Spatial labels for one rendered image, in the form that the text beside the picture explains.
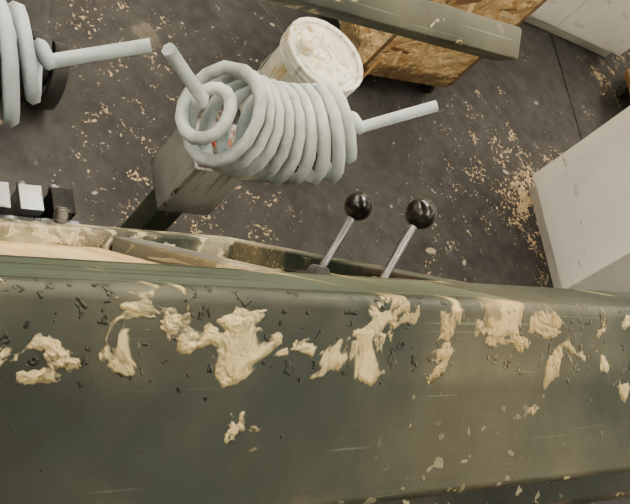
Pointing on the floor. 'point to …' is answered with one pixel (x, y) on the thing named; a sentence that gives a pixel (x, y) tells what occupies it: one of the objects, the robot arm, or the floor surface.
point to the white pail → (315, 57)
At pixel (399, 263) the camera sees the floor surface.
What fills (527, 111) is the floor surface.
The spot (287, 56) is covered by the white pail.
